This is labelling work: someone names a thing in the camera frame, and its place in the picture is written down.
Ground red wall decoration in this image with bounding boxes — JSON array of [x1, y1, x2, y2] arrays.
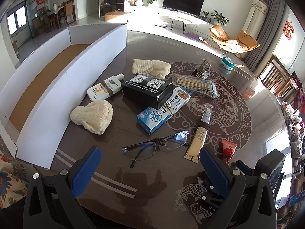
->
[[283, 20, 295, 40]]

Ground covered standing air conditioner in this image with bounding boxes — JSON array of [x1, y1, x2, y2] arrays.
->
[[242, 0, 269, 46]]

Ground sequin bow tie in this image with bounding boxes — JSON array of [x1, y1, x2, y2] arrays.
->
[[193, 63, 211, 80]]

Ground orange rocking chair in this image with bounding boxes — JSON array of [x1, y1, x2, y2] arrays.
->
[[209, 24, 261, 60]]

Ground white cardboard box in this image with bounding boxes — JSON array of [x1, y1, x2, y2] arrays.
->
[[0, 23, 127, 170]]

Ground teal round container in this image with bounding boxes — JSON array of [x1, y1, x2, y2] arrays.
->
[[220, 57, 235, 75]]

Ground floral cloth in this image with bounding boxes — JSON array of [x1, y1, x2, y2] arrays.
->
[[0, 134, 30, 206]]

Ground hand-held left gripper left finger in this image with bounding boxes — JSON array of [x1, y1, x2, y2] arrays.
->
[[22, 146, 102, 229]]

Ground white coffee table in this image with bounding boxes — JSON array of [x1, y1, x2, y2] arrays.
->
[[168, 14, 194, 34]]

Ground blue medicine box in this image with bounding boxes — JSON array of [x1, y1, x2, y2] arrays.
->
[[136, 87, 191, 135]]

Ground wooden dining chair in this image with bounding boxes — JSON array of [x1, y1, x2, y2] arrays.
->
[[63, 1, 77, 24]]

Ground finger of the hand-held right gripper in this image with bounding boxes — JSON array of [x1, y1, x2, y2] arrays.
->
[[197, 173, 224, 211]]

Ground purple rug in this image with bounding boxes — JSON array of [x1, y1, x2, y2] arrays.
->
[[185, 32, 204, 44]]

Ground brown cardboard box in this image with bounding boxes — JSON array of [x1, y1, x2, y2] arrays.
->
[[104, 11, 131, 22]]

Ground dark frame glasses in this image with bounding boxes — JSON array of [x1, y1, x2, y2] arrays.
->
[[122, 130, 189, 168]]

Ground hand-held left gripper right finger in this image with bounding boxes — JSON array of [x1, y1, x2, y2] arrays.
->
[[200, 147, 278, 229]]

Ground wooden slatted chair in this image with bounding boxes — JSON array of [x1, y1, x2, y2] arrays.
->
[[259, 55, 301, 105]]

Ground black television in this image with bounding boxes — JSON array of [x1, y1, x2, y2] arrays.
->
[[163, 0, 205, 16]]

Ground cream knit glove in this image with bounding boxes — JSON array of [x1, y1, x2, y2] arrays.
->
[[132, 59, 171, 78], [70, 100, 113, 135]]

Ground dark grey foil pouch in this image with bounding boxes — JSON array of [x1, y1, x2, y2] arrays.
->
[[121, 74, 173, 110]]

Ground white television cabinet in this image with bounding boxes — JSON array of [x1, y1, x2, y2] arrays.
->
[[126, 6, 215, 29]]

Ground white lotion bottle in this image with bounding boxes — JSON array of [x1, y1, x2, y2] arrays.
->
[[86, 73, 125, 102]]

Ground gold cosmetic tube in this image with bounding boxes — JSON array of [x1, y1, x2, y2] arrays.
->
[[183, 103, 213, 164]]

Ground cotton swab pack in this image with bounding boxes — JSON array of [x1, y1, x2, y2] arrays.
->
[[172, 73, 219, 99]]

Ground pile of clutter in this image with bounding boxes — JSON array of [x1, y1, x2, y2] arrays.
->
[[281, 72, 305, 158]]

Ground large leafy potted plant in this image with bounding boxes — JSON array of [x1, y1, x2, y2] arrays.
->
[[211, 10, 230, 27]]

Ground red snack packet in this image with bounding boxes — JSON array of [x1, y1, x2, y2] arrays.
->
[[222, 140, 237, 167]]

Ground grey curtain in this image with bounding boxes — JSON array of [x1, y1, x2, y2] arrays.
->
[[245, 0, 290, 71]]

